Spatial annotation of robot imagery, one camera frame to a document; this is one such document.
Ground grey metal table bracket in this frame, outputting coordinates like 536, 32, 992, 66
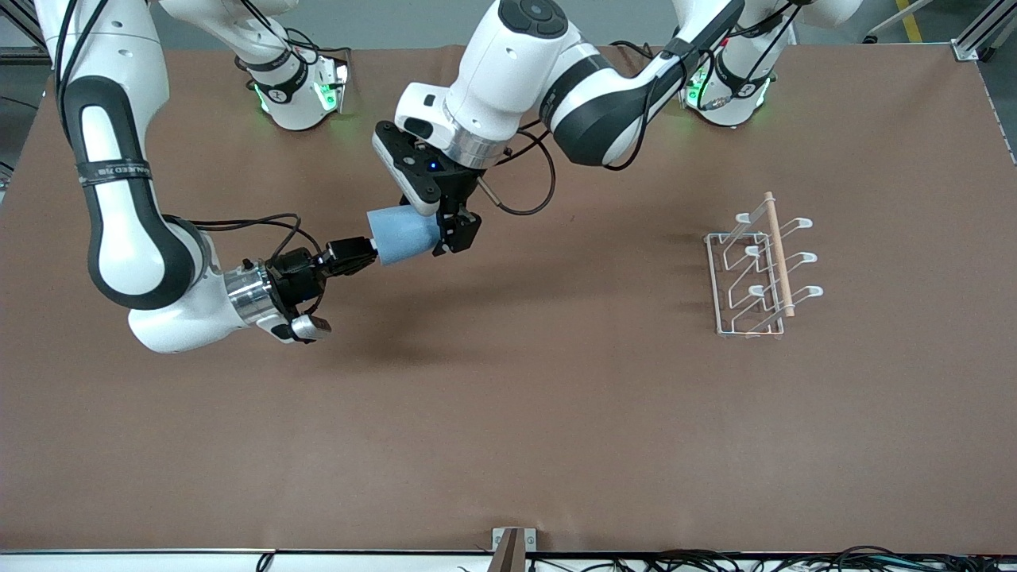
491, 527, 538, 572

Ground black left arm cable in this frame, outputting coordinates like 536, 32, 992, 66
477, 0, 799, 217

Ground grey metal leg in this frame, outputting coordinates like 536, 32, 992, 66
864, 0, 934, 44

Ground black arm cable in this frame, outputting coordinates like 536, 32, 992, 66
477, 0, 799, 217
48, 0, 328, 265

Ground black base cable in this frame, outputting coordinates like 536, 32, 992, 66
610, 40, 676, 80
282, 28, 352, 66

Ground brown table cover sheet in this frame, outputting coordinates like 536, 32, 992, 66
0, 41, 1017, 555

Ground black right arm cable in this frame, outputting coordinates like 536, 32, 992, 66
48, 0, 328, 265

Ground black cable bundle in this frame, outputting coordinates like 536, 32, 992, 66
524, 546, 1017, 572

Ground white wire cup rack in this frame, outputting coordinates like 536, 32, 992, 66
704, 191, 825, 340

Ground light blue cup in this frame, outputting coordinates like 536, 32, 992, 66
366, 206, 443, 267

